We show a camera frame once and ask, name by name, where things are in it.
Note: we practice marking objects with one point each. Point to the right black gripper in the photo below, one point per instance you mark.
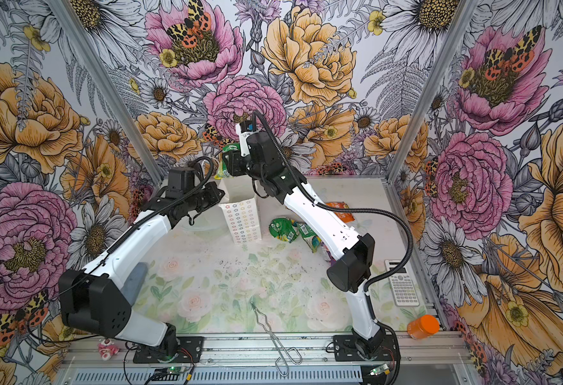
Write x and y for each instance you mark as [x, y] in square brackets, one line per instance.
[235, 159]

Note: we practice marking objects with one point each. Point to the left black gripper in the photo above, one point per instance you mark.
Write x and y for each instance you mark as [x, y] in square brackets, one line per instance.
[211, 187]

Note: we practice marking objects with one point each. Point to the white printed paper bag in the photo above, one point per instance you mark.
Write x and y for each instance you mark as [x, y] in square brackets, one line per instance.
[239, 208]

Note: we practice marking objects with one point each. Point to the yellow green snack bag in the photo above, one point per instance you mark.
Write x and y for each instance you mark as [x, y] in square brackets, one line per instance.
[229, 162]

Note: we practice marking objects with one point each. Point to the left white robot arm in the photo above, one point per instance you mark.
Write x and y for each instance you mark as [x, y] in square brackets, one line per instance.
[92, 298]

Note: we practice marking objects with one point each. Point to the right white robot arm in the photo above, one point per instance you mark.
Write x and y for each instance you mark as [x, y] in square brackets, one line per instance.
[352, 252]

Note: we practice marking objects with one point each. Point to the clear plastic round lid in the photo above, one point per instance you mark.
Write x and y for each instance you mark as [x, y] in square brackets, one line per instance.
[207, 225]

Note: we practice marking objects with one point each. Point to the round green snack packet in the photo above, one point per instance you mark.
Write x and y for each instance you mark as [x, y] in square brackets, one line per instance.
[283, 229]

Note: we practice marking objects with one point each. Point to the small green snack packet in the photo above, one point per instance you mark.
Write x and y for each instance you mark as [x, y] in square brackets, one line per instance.
[309, 237]

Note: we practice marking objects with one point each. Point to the grey blue oval stone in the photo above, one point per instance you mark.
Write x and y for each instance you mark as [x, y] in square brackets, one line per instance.
[134, 283]

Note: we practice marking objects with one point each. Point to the pink white small toy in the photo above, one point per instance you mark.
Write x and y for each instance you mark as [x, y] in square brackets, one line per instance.
[107, 349]

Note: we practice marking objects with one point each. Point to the white calculator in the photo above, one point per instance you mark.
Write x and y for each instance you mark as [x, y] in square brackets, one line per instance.
[403, 287]

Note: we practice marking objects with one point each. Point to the orange plastic bottle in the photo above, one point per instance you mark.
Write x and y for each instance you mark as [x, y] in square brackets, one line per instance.
[423, 327]

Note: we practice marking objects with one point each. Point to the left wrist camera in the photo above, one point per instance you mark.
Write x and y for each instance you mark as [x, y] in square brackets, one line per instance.
[180, 181]

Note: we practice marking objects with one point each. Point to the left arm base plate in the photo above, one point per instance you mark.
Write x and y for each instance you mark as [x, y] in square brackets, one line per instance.
[180, 350]

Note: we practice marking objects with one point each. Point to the metal wire tongs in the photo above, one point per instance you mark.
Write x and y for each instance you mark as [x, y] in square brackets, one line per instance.
[285, 354]

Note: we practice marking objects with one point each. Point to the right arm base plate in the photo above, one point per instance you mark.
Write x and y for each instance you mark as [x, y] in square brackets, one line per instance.
[353, 348]

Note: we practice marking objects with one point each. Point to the aluminium front rail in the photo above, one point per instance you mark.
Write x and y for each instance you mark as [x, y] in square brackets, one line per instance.
[257, 350]

